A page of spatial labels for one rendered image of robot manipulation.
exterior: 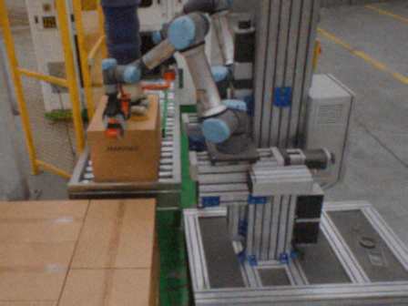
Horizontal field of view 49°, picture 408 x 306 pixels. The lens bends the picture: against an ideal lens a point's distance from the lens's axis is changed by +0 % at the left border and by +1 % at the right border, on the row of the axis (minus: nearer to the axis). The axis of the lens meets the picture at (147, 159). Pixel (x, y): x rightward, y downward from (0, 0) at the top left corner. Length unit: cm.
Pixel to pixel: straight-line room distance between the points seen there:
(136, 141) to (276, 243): 100
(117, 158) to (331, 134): 119
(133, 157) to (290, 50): 108
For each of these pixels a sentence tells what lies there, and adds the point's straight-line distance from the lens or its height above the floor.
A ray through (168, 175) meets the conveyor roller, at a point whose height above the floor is 54.
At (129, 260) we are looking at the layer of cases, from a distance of 218.
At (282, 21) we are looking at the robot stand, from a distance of 208.
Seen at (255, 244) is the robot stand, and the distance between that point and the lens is 260.
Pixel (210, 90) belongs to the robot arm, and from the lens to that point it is 183.
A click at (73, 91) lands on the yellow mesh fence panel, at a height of 95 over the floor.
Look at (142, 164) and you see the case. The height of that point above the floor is 72.
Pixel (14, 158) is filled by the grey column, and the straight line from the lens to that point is 358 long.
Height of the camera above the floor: 198
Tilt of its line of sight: 28 degrees down
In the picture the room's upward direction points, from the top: 4 degrees counter-clockwise
